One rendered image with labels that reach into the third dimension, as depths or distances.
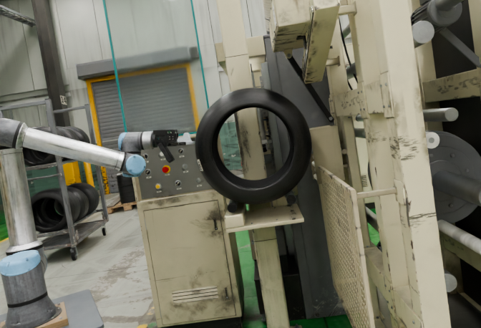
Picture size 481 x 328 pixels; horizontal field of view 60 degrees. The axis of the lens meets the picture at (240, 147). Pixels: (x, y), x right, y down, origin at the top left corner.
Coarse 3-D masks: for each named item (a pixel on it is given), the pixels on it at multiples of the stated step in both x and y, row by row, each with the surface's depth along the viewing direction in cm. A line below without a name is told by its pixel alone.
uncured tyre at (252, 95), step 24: (240, 96) 193; (264, 96) 192; (216, 120) 193; (288, 120) 192; (216, 144) 221; (216, 168) 194; (288, 168) 193; (240, 192) 195; (264, 192) 195; (288, 192) 200
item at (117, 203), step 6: (120, 174) 817; (120, 180) 797; (126, 180) 797; (120, 186) 799; (126, 186) 797; (132, 186) 804; (120, 192) 801; (126, 192) 797; (132, 192) 803; (120, 198) 805; (126, 198) 798; (132, 198) 802; (114, 204) 809; (120, 204) 796; (126, 204) 795; (132, 204) 796; (108, 210) 794; (114, 210) 817; (126, 210) 796
